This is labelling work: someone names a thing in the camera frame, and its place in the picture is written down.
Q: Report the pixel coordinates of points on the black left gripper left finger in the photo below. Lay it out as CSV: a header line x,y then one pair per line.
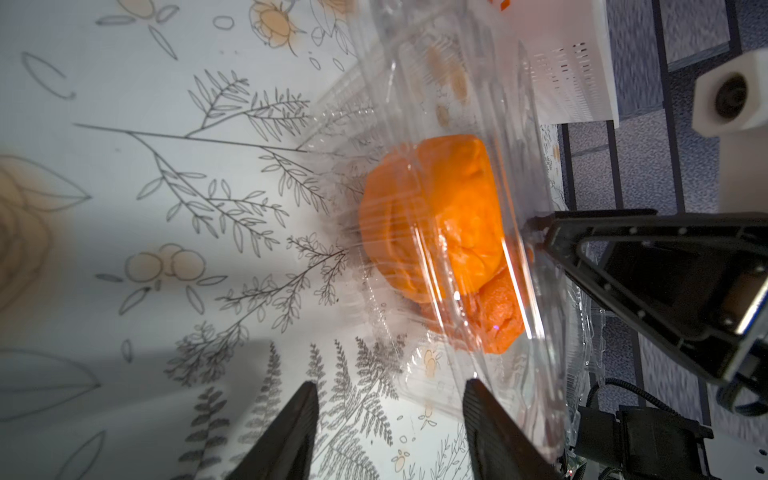
x,y
285,450

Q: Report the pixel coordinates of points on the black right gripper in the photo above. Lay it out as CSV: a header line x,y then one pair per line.
x,y
693,284

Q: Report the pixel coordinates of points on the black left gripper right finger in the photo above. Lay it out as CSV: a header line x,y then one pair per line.
x,y
497,448

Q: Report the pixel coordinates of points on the orange fruit six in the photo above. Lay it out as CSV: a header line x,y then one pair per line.
x,y
494,314

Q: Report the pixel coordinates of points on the orange fruit five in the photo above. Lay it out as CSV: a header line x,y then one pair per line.
x,y
430,204

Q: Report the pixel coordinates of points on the clear clamshell container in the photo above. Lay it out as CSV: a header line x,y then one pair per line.
x,y
428,69

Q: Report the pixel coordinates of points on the floral patterned table cloth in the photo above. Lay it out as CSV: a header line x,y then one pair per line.
x,y
168,272

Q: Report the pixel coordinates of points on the white plastic perforated basket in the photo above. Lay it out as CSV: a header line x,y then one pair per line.
x,y
568,45

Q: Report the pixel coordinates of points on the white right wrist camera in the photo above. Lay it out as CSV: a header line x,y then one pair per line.
x,y
730,104

